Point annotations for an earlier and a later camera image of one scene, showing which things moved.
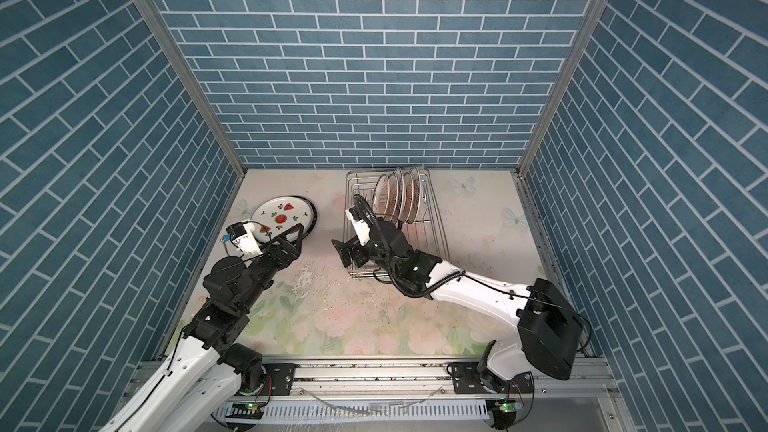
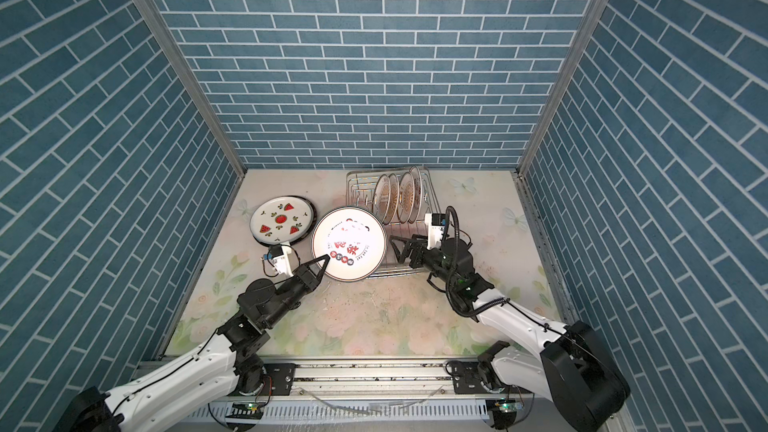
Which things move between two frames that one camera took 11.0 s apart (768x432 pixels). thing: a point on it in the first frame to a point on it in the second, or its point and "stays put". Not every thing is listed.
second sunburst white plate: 393,195 stays put
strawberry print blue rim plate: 279,214 stays put
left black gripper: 289,253 to 302,274
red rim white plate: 381,197 stays put
